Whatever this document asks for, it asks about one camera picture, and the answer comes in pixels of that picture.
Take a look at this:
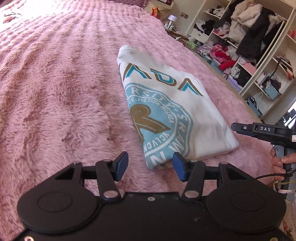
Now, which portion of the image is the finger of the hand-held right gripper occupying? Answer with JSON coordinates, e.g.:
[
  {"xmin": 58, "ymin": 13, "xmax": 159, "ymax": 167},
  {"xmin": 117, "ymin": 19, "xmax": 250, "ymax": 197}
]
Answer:
[{"xmin": 231, "ymin": 122, "xmax": 255, "ymax": 136}]

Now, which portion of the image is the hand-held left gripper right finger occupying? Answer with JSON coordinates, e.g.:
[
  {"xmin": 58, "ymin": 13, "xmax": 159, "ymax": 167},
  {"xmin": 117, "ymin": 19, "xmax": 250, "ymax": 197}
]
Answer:
[{"xmin": 172, "ymin": 152, "xmax": 255, "ymax": 201}]

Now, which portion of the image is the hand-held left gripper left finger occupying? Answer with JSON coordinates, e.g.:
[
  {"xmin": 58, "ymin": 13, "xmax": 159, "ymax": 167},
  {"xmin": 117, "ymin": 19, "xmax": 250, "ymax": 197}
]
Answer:
[{"xmin": 54, "ymin": 151, "xmax": 129, "ymax": 202}]

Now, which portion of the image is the white printed sweatshirt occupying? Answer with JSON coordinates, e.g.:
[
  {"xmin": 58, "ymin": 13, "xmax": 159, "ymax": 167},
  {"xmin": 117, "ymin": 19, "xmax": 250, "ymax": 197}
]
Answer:
[{"xmin": 117, "ymin": 45, "xmax": 239, "ymax": 171}]

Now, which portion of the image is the pile of pink red clothes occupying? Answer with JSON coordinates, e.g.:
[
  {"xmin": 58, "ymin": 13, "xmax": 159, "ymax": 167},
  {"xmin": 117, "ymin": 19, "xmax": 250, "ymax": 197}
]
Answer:
[{"xmin": 199, "ymin": 44, "xmax": 239, "ymax": 73}]

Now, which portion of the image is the person's right hand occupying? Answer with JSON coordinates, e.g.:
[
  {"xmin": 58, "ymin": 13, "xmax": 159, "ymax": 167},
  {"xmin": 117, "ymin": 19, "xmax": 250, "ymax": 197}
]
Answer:
[{"xmin": 270, "ymin": 147, "xmax": 296, "ymax": 183}]

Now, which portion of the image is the light blue storage bin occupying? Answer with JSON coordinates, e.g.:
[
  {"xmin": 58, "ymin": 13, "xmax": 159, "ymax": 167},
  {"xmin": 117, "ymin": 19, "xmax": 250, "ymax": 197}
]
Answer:
[{"xmin": 264, "ymin": 85, "xmax": 282, "ymax": 100}]

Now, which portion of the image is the cream open shelf unit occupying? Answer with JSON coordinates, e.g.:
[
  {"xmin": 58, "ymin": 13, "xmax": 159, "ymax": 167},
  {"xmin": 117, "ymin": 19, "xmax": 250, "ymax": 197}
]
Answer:
[{"xmin": 187, "ymin": 0, "xmax": 296, "ymax": 126}]

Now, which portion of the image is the black jacket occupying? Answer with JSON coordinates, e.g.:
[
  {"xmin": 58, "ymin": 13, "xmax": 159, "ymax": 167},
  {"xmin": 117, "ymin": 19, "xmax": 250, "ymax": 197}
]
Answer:
[{"xmin": 235, "ymin": 7, "xmax": 284, "ymax": 64}]

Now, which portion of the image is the pink fluffy blanket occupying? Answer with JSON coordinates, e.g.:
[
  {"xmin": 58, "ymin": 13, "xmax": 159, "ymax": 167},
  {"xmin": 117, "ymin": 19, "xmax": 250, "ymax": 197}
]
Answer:
[{"xmin": 0, "ymin": 0, "xmax": 278, "ymax": 232}]

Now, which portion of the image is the green basket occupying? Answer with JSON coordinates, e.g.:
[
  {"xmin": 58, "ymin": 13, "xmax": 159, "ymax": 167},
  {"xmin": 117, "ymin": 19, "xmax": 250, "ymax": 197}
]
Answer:
[{"xmin": 187, "ymin": 39, "xmax": 201, "ymax": 50}]

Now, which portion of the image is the cream fur coat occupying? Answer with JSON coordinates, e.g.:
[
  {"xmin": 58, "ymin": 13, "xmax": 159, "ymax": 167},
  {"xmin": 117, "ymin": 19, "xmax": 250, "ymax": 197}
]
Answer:
[{"xmin": 228, "ymin": 0, "xmax": 262, "ymax": 40}]

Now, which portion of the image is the white table lamp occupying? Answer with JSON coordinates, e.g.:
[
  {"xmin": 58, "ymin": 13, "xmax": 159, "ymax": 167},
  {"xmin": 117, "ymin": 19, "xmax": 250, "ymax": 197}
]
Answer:
[{"xmin": 167, "ymin": 14, "xmax": 177, "ymax": 29}]

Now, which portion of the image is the cream bedside shelf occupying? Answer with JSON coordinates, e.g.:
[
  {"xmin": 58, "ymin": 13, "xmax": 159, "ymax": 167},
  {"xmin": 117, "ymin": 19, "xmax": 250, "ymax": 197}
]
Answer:
[{"xmin": 147, "ymin": 0, "xmax": 174, "ymax": 20}]

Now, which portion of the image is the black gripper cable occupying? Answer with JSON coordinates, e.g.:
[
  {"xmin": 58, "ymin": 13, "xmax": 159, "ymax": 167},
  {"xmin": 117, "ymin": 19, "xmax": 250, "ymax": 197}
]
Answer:
[{"xmin": 254, "ymin": 170, "xmax": 296, "ymax": 180}]

